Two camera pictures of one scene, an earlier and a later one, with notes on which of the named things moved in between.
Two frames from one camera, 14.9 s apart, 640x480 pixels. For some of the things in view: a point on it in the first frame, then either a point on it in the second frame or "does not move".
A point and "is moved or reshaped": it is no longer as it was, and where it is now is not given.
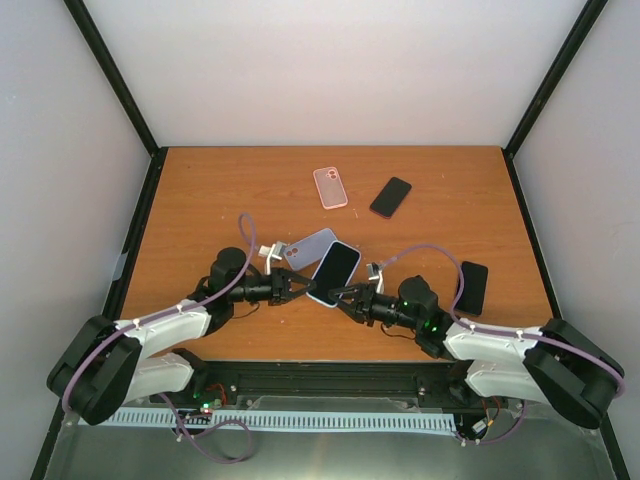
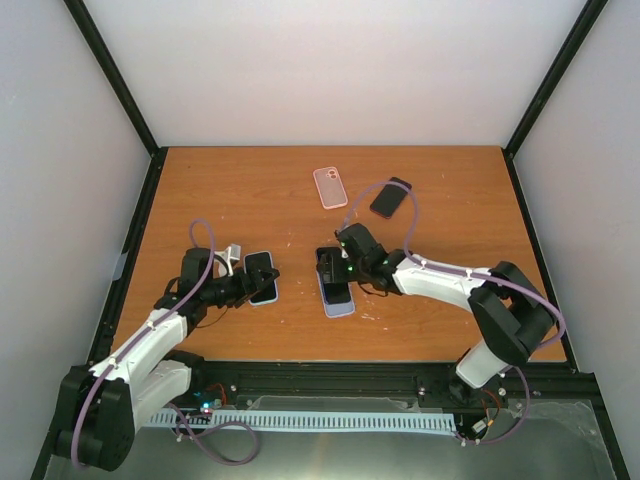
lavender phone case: (310, 250) to (341, 327)
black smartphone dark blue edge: (475, 279) is moved or reshaped
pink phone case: (330, 188) does not move
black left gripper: (280, 285) to (247, 290)
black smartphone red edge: (391, 197) does not move
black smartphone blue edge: (333, 272) is moved or reshaped
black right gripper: (366, 300) to (331, 272)
